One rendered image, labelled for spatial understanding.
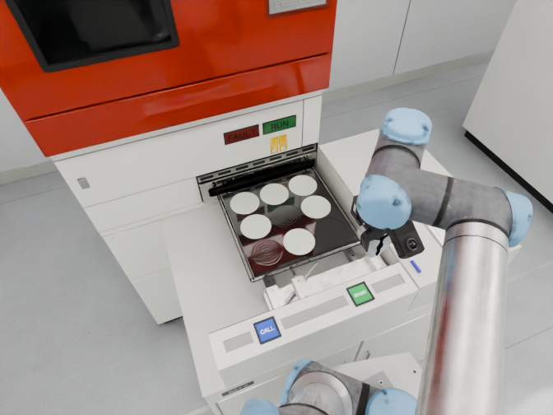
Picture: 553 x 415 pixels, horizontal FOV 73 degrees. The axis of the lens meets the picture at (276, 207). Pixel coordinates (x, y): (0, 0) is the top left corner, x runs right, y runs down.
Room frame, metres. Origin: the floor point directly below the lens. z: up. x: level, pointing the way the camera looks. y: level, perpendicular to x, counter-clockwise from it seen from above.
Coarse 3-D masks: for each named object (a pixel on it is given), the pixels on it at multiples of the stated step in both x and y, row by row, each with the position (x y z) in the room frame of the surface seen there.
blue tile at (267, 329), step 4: (268, 320) 0.39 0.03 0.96; (272, 320) 0.39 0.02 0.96; (256, 324) 0.38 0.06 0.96; (260, 324) 0.38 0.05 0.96; (264, 324) 0.38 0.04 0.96; (268, 324) 0.38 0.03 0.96; (272, 324) 0.38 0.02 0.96; (256, 328) 0.38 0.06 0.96; (260, 328) 0.38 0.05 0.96; (264, 328) 0.38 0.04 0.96; (268, 328) 0.37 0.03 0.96; (272, 328) 0.37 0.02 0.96; (260, 332) 0.37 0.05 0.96; (264, 332) 0.36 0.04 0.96; (268, 332) 0.36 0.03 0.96; (272, 332) 0.36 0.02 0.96; (276, 332) 0.36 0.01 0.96; (260, 336) 0.35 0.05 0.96; (264, 336) 0.35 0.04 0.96; (268, 336) 0.35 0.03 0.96; (272, 336) 0.35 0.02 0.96; (264, 340) 0.34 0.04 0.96
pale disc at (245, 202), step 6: (246, 192) 0.89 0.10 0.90; (234, 198) 0.86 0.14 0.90; (240, 198) 0.86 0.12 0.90; (246, 198) 0.86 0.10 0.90; (252, 198) 0.86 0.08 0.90; (234, 204) 0.84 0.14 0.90; (240, 204) 0.84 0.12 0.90; (246, 204) 0.84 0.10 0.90; (252, 204) 0.83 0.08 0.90; (258, 204) 0.83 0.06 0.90; (234, 210) 0.81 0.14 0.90; (240, 210) 0.81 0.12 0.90; (246, 210) 0.81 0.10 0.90; (252, 210) 0.81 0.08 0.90
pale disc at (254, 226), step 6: (252, 216) 0.78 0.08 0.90; (258, 216) 0.78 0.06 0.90; (246, 222) 0.76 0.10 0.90; (252, 222) 0.76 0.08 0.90; (258, 222) 0.76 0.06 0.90; (264, 222) 0.75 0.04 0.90; (270, 222) 0.75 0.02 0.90; (240, 228) 0.73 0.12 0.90; (246, 228) 0.73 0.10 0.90; (252, 228) 0.73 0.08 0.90; (258, 228) 0.73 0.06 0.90; (264, 228) 0.73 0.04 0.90; (270, 228) 0.73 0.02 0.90; (246, 234) 0.71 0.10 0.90; (252, 234) 0.71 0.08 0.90; (258, 234) 0.71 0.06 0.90; (264, 234) 0.71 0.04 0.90
